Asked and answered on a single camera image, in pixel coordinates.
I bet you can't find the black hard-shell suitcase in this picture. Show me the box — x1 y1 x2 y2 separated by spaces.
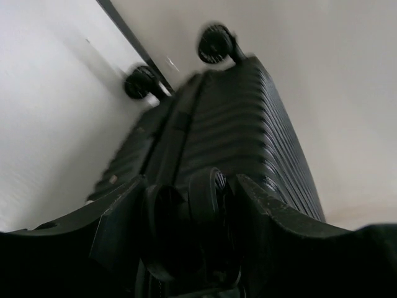
86 21 326 298

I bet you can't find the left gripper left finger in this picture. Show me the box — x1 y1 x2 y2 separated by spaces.
1 175 147 297

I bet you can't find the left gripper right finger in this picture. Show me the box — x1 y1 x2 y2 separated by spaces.
236 174 396 297

